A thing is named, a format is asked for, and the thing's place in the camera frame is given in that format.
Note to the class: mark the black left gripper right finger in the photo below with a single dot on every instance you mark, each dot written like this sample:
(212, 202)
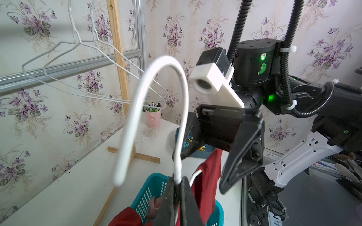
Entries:
(189, 212)

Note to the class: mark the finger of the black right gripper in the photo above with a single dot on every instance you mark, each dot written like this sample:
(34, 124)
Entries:
(192, 122)
(246, 154)

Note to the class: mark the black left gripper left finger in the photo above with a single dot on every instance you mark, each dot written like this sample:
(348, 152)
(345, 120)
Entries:
(168, 212)

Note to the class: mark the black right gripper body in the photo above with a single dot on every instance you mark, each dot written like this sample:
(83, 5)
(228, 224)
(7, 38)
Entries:
(232, 129)

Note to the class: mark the dark red t-shirt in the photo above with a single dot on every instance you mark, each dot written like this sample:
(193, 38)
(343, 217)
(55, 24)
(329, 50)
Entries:
(203, 185)

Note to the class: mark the pink t-shirt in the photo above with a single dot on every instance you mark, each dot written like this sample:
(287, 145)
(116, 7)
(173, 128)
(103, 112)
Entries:
(154, 205)

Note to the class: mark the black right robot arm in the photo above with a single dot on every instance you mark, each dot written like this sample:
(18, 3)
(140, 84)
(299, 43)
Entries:
(248, 75)

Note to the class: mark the dark teal plastic tub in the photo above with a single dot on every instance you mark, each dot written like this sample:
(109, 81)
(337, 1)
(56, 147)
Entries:
(193, 147)

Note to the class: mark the teal plastic laundry basket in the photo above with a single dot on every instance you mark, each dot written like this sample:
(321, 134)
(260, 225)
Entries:
(156, 185)

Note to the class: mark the pink metal pen bucket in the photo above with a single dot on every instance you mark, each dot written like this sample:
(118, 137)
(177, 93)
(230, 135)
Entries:
(153, 115)

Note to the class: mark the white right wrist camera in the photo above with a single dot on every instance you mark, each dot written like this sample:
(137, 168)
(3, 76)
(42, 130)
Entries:
(212, 76)

